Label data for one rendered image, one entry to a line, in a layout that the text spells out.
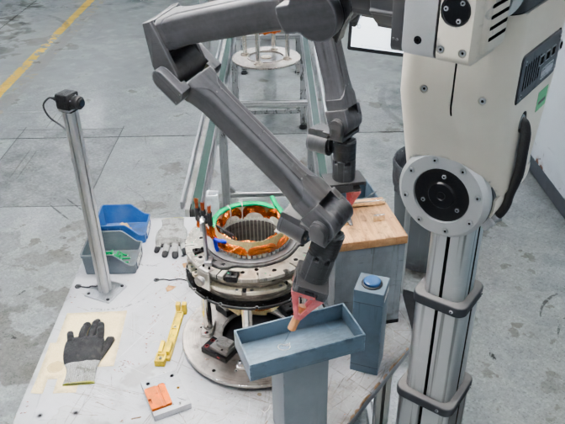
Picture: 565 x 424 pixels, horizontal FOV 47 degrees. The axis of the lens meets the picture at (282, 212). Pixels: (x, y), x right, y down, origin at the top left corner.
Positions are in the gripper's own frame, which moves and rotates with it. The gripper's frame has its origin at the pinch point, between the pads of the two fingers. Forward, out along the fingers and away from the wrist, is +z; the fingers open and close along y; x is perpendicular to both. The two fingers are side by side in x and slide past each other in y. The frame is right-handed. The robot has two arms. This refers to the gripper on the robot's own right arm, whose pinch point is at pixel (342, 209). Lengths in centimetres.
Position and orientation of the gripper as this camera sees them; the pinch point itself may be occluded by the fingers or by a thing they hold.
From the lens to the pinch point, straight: 170.3
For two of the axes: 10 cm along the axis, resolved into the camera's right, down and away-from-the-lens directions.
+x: 2.1, 4.9, -8.5
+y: -9.8, 1.2, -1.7
